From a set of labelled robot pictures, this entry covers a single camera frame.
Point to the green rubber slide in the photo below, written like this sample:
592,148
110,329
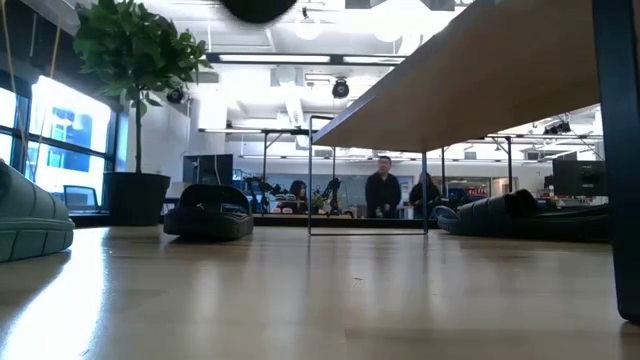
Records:
30,225

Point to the small background robot arm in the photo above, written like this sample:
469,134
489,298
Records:
332,192
260,190

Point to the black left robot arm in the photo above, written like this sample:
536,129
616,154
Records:
257,9

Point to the person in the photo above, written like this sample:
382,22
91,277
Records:
382,192
298,192
425,195

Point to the black ceiling spotlight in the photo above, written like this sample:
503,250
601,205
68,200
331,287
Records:
176,96
341,90

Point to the black computer monitor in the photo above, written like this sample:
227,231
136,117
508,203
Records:
580,177
207,170

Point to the long ceiling light bar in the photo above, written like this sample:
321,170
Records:
275,58

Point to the black plant pot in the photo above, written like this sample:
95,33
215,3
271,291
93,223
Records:
135,200

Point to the green leafy plant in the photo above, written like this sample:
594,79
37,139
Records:
135,45

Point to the open laptop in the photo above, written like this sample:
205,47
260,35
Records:
80,197

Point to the black aluminium table frame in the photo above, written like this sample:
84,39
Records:
280,221

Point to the tall black frame stand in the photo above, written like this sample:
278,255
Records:
265,131

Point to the wooden shelf with black frame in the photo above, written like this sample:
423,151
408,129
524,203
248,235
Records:
475,90

